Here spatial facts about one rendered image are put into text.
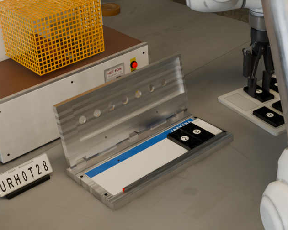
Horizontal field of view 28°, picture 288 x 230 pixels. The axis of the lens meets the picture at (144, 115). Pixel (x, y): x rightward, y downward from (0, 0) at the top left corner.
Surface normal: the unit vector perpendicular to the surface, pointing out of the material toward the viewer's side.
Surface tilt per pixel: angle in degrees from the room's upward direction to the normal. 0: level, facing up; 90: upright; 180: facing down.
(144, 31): 0
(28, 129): 90
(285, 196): 41
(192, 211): 0
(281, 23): 70
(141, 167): 0
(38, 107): 90
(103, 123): 78
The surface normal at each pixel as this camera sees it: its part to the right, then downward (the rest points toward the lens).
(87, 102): 0.63, 0.18
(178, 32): -0.04, -0.86
